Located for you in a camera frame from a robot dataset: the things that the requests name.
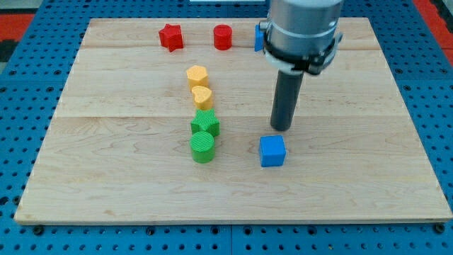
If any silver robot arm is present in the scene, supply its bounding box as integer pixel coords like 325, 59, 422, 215
259, 0, 344, 75

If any blue triangle block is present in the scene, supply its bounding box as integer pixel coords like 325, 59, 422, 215
254, 24, 264, 52

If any green star block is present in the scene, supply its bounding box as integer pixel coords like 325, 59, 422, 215
190, 108, 220, 137

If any green cylinder block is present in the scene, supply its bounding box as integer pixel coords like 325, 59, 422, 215
190, 131, 215, 164

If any yellow heart block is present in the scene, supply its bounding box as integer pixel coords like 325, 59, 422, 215
191, 86, 213, 110

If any blue cube block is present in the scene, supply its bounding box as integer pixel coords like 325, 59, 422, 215
259, 135, 286, 167

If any yellow hexagon block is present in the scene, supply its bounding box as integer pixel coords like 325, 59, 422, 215
186, 65, 209, 90

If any wooden board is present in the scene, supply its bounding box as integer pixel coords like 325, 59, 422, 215
15, 18, 452, 225

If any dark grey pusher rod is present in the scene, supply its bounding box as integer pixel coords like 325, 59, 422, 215
270, 71, 304, 131

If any red cylinder block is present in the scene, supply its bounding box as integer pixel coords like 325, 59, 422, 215
213, 24, 232, 50

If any red star block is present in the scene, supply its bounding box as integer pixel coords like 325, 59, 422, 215
159, 23, 184, 52

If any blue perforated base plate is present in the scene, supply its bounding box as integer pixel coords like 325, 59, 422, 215
1, 0, 452, 254

